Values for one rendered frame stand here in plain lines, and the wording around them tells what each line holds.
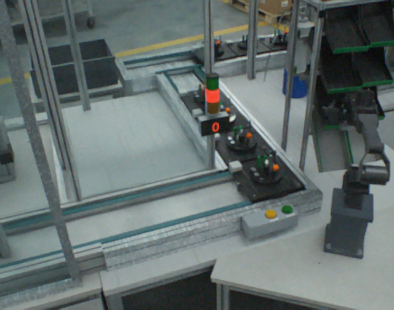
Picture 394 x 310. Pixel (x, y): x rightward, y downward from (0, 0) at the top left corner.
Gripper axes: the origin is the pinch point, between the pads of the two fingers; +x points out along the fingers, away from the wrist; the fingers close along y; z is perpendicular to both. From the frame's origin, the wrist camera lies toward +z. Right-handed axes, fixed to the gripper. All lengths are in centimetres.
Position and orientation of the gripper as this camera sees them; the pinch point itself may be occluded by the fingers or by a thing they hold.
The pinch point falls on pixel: (348, 114)
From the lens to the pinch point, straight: 178.6
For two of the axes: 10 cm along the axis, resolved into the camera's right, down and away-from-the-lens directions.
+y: -10.0, 0.5, 0.0
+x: -0.1, -2.2, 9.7
